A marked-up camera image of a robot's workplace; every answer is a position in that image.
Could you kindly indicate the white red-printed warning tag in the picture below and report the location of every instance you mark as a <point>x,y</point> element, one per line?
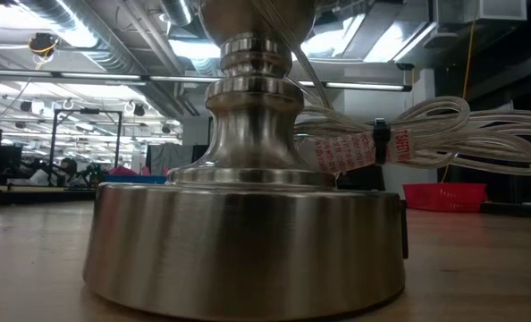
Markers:
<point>346,154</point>

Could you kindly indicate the brushed metal lamp base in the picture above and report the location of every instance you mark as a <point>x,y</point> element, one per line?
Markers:
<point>247,246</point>

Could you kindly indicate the grey hanging cloth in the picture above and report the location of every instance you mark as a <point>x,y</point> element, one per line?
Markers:
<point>169,158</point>

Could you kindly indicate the blue plastic bin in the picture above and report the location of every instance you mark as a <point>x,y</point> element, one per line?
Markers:
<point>131,180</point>

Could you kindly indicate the black computer with green lights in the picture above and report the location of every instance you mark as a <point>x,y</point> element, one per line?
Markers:
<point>93,174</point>

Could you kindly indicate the red plastic bin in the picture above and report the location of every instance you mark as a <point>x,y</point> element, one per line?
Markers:
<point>444,199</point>

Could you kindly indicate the person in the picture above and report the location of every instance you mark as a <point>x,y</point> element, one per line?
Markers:
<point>68,170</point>

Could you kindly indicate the background wooden table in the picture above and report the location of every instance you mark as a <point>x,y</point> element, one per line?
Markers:
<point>33,194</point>

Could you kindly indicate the white ceiling vent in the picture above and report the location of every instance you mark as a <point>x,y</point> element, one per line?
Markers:
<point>480,10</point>

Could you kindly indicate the ceiling light rail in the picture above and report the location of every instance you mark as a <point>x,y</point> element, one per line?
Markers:
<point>364,86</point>

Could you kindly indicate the black background frame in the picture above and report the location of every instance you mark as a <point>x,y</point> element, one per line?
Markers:
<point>86,111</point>

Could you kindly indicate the silver ventilation duct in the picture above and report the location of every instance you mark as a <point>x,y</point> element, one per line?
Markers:
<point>64,20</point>

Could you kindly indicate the black aluminium table frame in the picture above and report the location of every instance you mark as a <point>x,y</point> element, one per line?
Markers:
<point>516,210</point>

